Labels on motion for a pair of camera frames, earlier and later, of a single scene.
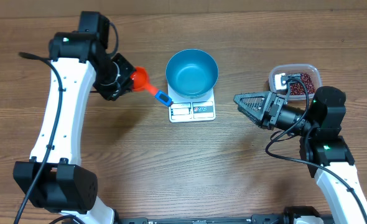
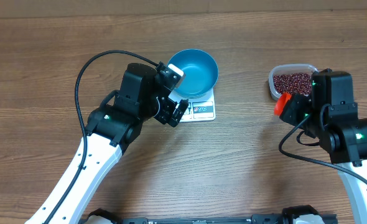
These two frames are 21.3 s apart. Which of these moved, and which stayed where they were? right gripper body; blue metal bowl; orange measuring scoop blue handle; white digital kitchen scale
Moved: orange measuring scoop blue handle; right gripper body
Stayed: blue metal bowl; white digital kitchen scale
